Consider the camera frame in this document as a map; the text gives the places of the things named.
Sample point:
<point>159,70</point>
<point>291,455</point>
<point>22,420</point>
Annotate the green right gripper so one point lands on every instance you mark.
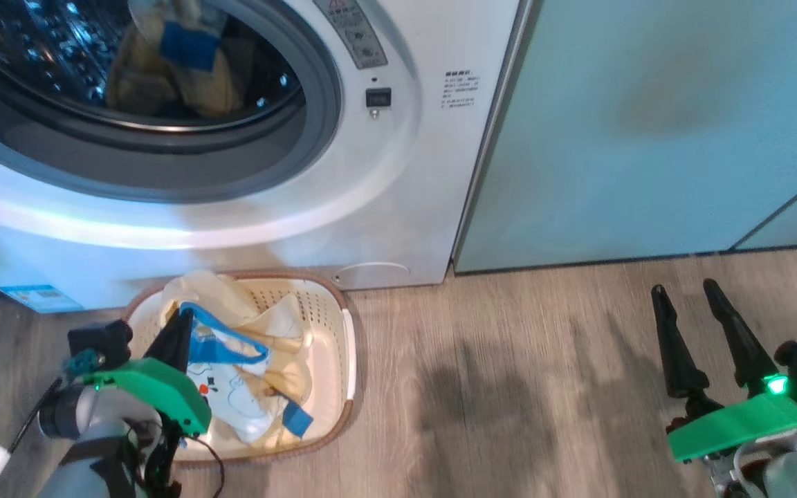
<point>744,425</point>

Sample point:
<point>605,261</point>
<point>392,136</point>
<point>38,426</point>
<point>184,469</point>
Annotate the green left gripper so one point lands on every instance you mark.
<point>156,380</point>

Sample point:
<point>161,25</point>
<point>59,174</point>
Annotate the cream garment with blue trim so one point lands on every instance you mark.
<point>232,387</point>

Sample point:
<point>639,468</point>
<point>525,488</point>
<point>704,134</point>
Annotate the pale yellow bear-print garment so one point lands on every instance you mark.
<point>163,76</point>

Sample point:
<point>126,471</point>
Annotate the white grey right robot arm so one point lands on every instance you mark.
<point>793,481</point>

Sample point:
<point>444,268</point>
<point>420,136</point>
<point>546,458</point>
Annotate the wide pale green cabinet door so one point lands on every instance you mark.
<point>647,138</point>

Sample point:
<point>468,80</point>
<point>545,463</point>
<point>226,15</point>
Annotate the white front-load washing machine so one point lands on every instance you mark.
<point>405,194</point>

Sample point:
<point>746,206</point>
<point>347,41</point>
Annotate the washing machine drum opening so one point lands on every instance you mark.
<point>25,62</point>

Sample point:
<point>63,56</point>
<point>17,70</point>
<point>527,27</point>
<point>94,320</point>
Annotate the blue energy label sticker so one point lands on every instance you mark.
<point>39,299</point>

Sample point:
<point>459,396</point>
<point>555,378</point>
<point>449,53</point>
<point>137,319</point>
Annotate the white perforated laundry basket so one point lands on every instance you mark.
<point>333,346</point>

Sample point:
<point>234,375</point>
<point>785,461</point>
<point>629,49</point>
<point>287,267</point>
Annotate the round white filter cover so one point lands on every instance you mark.
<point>371,273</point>

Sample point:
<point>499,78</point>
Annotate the grey warning sticker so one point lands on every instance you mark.
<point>351,34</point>

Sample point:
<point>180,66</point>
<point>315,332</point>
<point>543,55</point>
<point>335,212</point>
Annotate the printed instruction text label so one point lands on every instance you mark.
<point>461,88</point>

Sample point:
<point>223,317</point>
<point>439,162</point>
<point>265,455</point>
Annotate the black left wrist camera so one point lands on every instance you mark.
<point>97,339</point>

